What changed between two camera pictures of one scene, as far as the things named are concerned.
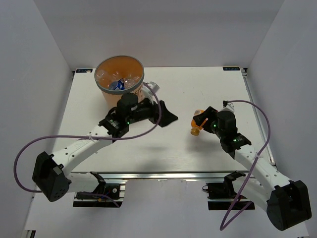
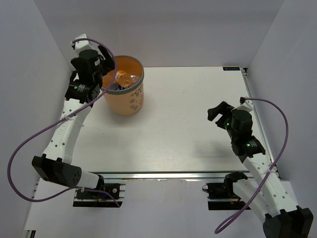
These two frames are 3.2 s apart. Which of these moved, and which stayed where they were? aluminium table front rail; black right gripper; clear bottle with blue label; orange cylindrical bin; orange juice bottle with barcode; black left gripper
Moved: black right gripper; black left gripper; orange juice bottle with barcode
Stayed: clear bottle with blue label; orange cylindrical bin; aluminium table front rail
